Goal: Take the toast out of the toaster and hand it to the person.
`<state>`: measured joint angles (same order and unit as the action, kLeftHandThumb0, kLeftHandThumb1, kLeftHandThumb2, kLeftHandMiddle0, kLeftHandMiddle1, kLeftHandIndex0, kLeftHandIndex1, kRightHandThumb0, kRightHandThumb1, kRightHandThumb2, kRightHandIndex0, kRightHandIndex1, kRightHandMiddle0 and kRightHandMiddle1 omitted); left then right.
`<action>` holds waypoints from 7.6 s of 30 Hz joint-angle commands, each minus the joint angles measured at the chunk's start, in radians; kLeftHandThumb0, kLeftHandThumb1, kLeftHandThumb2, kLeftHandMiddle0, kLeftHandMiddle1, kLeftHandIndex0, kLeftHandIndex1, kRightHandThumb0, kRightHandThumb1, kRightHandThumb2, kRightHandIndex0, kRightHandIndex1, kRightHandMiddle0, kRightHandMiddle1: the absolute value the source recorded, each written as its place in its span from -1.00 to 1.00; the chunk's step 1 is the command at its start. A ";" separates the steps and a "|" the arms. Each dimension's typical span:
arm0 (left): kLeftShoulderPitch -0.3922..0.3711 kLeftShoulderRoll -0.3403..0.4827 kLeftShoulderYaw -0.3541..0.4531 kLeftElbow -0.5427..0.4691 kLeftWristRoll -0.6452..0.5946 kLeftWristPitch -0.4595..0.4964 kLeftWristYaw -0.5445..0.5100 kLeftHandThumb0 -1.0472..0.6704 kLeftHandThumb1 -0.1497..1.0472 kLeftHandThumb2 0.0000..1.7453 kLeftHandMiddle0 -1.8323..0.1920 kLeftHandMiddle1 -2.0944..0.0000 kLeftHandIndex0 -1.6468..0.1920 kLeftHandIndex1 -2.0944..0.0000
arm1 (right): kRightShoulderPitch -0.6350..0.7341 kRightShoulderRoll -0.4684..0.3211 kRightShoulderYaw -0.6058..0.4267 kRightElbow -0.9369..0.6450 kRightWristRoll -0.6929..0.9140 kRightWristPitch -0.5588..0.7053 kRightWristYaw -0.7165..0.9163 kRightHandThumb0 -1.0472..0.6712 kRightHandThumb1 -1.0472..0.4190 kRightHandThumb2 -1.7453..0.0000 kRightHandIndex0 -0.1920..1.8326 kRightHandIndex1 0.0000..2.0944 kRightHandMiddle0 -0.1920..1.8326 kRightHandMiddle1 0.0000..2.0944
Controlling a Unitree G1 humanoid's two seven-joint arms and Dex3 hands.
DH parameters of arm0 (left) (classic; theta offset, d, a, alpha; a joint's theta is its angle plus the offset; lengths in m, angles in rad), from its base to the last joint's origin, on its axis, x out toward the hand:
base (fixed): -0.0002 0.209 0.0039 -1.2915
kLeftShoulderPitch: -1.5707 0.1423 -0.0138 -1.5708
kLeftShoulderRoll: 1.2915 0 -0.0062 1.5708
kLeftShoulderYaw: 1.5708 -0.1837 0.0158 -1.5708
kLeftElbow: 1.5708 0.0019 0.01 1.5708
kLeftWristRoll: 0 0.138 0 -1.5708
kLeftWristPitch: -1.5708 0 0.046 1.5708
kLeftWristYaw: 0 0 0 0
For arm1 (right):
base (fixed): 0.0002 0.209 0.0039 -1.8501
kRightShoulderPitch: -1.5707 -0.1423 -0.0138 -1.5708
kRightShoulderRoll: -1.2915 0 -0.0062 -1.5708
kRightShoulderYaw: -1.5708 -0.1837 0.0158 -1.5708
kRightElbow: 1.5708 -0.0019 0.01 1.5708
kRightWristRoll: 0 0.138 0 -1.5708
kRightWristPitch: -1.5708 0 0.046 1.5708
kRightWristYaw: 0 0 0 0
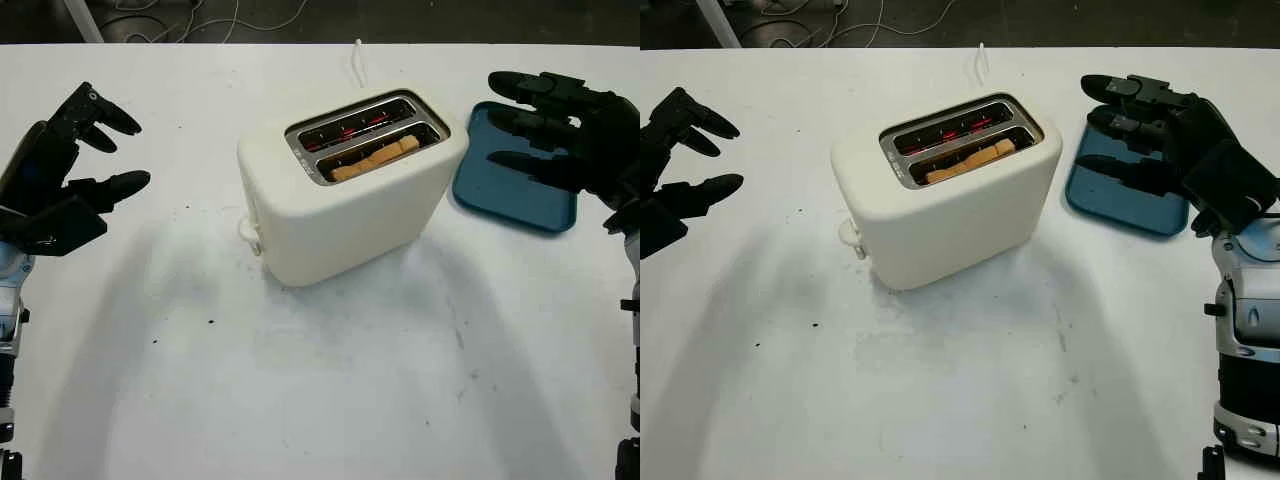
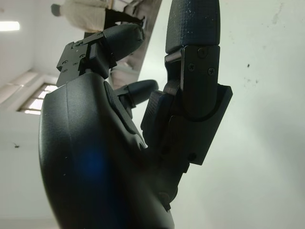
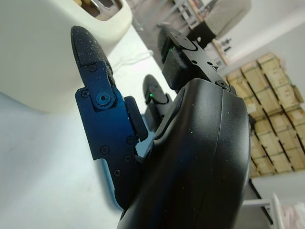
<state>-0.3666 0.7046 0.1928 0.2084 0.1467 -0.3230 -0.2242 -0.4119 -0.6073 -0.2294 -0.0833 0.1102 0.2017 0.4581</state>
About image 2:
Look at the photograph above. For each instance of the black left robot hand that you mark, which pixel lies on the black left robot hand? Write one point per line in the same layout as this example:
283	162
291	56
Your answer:
95	155

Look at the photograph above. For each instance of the person in beige jacket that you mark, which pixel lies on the person in beige jacket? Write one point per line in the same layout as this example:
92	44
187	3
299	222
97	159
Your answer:
81	14

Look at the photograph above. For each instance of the barred window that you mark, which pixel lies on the barred window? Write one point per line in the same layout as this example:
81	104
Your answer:
31	105

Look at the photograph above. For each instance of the rectangular ceiling light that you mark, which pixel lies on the rectangular ceiling light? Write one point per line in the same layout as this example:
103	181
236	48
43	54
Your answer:
9	26

